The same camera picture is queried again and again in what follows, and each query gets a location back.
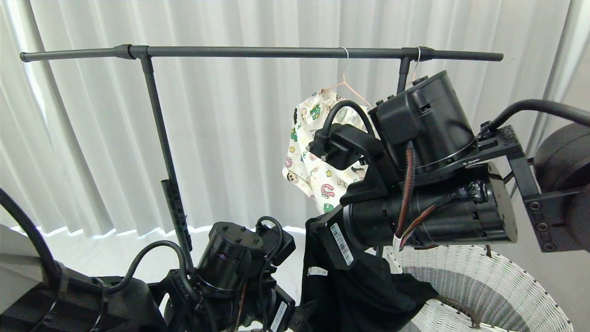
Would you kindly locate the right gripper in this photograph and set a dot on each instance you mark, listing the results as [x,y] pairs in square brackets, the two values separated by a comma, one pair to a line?
[451,221]

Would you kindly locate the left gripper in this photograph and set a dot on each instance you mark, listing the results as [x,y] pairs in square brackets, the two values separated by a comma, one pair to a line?
[258,309]

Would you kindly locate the black garment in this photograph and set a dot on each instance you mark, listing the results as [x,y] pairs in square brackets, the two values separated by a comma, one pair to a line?
[350,295]

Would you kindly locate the pink clothes hanger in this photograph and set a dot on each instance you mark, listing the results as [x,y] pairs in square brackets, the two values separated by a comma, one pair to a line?
[344,82]
[413,76]

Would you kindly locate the cream printed garment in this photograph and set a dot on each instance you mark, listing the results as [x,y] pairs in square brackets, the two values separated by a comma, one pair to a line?
[304,161]

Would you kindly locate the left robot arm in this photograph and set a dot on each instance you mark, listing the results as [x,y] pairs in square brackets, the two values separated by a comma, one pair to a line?
[230,258]

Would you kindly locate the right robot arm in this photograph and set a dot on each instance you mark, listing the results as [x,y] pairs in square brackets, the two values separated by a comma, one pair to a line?
[428,120]

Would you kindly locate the white laundry basket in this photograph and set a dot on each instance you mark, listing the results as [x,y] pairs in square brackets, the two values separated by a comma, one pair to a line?
[484,276]

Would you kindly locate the black clothes rack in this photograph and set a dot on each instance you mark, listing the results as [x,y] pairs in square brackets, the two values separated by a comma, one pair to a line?
[230,51]

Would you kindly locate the white curtain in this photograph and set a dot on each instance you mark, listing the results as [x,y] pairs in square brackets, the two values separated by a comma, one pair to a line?
[230,138]

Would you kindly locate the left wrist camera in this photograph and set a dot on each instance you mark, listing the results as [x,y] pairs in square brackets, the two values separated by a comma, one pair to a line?
[281,244]

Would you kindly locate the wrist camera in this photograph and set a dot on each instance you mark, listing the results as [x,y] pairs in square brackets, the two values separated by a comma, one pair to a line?
[350,143]
[281,244]

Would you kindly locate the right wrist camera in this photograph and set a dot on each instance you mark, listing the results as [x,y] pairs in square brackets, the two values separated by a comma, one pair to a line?
[350,143]

